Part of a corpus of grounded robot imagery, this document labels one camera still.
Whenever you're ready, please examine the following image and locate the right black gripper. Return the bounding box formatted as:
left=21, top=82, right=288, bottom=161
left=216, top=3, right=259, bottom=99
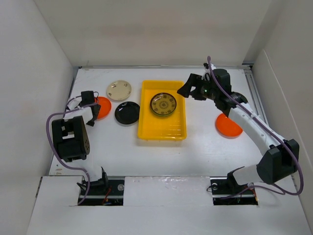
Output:
left=177, top=73, right=219, bottom=101

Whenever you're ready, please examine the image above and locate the orange plate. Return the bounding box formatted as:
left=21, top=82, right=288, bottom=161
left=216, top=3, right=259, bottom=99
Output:
left=95, top=96, right=112, bottom=120
left=215, top=114, right=243, bottom=138

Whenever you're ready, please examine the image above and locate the beige patterned plate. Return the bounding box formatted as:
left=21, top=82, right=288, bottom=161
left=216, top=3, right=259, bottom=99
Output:
left=106, top=80, right=132, bottom=101

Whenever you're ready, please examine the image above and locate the brown gold patterned plate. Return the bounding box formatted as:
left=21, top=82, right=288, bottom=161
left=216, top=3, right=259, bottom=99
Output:
left=150, top=93, right=177, bottom=117

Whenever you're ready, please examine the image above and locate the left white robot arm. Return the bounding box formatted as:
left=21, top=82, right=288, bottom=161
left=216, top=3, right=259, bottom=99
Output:
left=46, top=91, right=110, bottom=195

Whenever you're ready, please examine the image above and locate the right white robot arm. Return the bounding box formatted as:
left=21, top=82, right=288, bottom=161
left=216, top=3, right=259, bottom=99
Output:
left=177, top=69, right=304, bottom=198

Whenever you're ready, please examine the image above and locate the yellow plastic bin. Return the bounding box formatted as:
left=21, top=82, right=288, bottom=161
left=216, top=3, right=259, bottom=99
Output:
left=137, top=80, right=187, bottom=141

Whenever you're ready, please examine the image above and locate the black plate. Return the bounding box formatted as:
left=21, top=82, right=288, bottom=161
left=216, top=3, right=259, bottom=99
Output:
left=114, top=101, right=140, bottom=125

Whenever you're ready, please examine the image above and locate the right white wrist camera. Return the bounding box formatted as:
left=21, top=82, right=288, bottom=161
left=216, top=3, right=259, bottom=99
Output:
left=203, top=62, right=216, bottom=77

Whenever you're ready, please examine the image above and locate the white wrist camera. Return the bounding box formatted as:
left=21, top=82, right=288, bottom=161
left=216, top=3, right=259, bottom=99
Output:
left=65, top=96, right=82, bottom=112
left=203, top=62, right=216, bottom=77

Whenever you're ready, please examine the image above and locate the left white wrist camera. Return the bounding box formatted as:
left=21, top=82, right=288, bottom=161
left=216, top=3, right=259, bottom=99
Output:
left=65, top=96, right=82, bottom=112

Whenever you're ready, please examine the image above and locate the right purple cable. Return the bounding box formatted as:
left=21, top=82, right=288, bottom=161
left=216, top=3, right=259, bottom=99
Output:
left=206, top=55, right=304, bottom=200

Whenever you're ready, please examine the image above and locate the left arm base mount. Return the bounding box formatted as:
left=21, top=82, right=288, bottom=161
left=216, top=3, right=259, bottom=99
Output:
left=79, top=178, right=125, bottom=206

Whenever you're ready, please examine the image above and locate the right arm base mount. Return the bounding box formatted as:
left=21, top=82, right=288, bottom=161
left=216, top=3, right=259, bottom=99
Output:
left=206, top=178, right=258, bottom=206

